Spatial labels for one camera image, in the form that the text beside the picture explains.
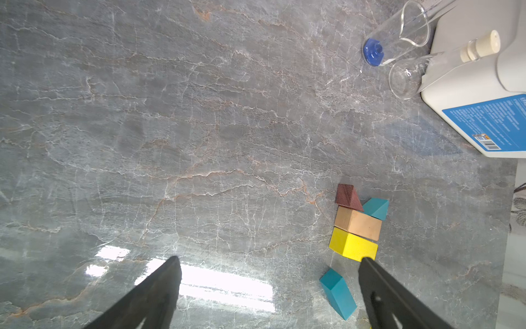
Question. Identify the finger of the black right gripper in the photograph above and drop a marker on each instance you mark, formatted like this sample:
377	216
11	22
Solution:
389	304

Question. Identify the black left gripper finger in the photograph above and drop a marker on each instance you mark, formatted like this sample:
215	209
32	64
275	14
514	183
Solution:
151	304

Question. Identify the teal rectangular block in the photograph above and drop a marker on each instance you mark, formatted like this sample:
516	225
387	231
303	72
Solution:
338	293

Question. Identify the yellow rectangular block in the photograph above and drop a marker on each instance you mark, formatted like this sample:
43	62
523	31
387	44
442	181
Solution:
352	246

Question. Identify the tan wooden rectangular block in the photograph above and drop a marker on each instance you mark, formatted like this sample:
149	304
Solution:
358	223

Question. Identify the teal triangle block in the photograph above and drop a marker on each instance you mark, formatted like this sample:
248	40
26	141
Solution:
377	208

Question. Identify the dark red triangle block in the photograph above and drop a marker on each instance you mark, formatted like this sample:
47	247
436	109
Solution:
347	196

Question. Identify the small clear corked bottle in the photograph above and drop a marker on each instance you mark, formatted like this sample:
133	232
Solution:
410	77

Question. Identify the blue lid storage box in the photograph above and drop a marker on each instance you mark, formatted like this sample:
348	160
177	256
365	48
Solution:
484	101

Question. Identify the glass beaker blue liquid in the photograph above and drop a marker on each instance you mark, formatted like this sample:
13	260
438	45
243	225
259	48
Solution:
408	29

